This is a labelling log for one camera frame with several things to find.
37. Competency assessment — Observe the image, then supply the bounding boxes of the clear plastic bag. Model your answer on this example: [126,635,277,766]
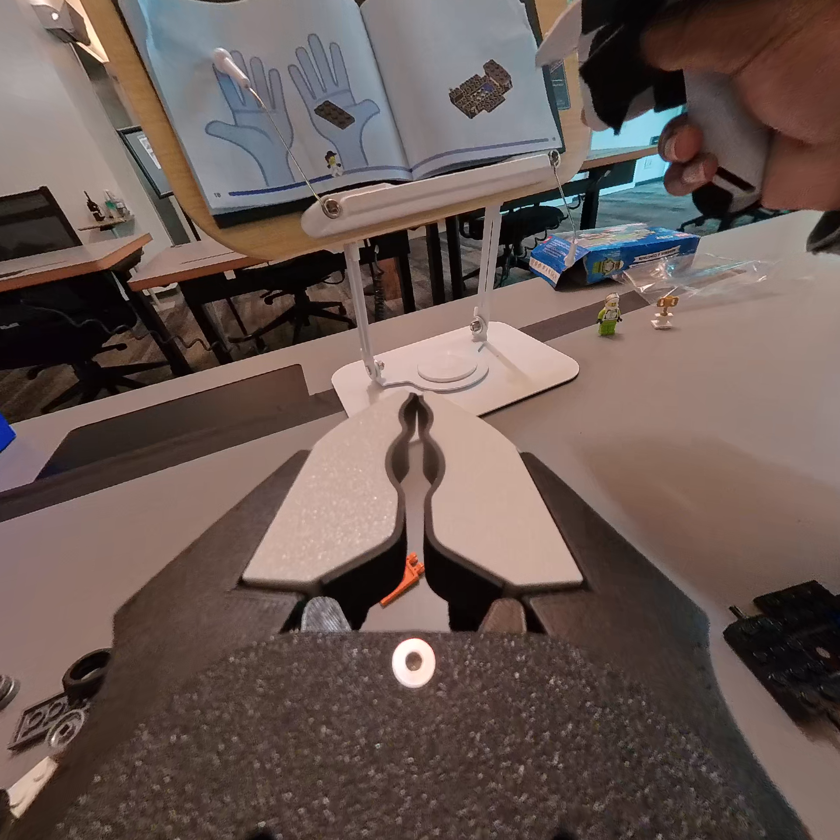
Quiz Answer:
[617,254,775,312]

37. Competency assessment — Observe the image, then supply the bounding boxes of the small orange lego piece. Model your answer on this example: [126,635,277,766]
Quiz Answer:
[380,552,429,609]

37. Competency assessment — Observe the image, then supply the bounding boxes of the person's right hand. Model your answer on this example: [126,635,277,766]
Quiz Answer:
[641,0,840,214]

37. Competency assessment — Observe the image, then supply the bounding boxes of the pile of lego pieces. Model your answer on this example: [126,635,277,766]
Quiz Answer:
[0,647,116,821]

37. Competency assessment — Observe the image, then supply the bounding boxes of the black office chair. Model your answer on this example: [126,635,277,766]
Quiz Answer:
[0,187,148,410]
[234,250,358,350]
[680,182,765,237]
[457,201,568,286]

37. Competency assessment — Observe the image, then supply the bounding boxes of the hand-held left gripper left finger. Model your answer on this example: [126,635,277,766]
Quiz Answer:
[243,390,416,594]

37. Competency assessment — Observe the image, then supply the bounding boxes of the black lego chassis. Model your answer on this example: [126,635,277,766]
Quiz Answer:
[722,579,840,752]

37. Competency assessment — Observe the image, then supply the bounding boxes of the white book stand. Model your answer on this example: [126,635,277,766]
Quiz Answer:
[79,0,585,421]

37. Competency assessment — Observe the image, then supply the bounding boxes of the brown topped desk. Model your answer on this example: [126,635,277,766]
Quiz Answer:
[575,142,660,233]
[0,233,156,395]
[128,230,447,364]

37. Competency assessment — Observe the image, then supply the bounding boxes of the blue lego box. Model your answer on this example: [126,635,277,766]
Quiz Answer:
[528,224,703,291]

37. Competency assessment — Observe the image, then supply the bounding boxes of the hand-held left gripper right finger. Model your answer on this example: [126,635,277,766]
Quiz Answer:
[420,390,585,595]

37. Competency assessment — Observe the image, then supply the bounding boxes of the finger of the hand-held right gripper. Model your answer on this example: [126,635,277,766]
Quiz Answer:
[535,6,592,67]

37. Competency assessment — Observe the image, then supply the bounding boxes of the lego instruction booklet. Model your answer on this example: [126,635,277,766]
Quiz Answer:
[119,0,565,217]

